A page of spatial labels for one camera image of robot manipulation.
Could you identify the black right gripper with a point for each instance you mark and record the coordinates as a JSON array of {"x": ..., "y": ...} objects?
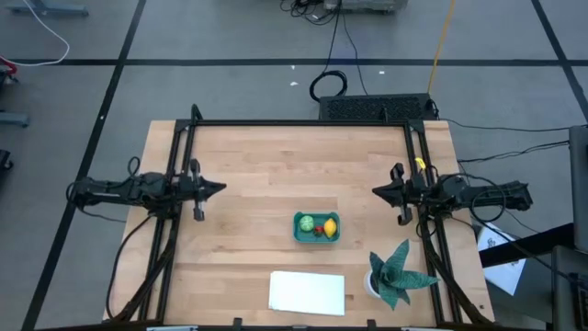
[{"x": 404, "y": 193}]

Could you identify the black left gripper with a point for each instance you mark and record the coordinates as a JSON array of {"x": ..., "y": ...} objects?
[{"x": 198, "y": 211}]

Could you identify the yellow lemon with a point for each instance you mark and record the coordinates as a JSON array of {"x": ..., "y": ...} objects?
[{"x": 330, "y": 228}]

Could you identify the red strawberry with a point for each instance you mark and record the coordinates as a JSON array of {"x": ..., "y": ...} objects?
[{"x": 319, "y": 230}]

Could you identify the green lime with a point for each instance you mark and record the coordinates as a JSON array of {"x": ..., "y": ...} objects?
[{"x": 307, "y": 223}]

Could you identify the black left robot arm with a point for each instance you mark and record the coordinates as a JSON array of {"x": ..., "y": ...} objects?
[{"x": 119, "y": 190}]

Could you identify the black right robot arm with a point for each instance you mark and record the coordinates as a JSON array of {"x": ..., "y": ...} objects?
[{"x": 482, "y": 195}]

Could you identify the teal tupperware container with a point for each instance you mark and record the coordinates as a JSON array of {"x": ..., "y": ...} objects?
[{"x": 298, "y": 236}]

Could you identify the green snake plant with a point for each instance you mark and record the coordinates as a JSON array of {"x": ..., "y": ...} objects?
[{"x": 395, "y": 276}]

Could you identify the white paper towel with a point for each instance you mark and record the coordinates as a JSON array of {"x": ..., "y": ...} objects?
[{"x": 307, "y": 293}]

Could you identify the white printed paper sheet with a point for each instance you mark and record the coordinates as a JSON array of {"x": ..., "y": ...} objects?
[{"x": 505, "y": 276}]

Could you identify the grey equipment box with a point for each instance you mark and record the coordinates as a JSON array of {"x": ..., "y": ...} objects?
[{"x": 365, "y": 4}]

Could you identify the grey furniture panel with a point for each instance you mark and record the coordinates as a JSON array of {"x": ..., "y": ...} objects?
[{"x": 580, "y": 193}]

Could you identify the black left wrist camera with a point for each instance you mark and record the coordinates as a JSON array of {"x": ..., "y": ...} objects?
[{"x": 185, "y": 186}]

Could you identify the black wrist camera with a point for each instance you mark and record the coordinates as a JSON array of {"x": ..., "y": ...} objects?
[
  {"x": 420, "y": 190},
  {"x": 185, "y": 186}
]

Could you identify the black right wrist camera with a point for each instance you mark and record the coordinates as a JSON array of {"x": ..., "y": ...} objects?
[{"x": 420, "y": 190}]

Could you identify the black aluminium table frame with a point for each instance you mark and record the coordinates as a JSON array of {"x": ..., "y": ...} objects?
[{"x": 298, "y": 122}]

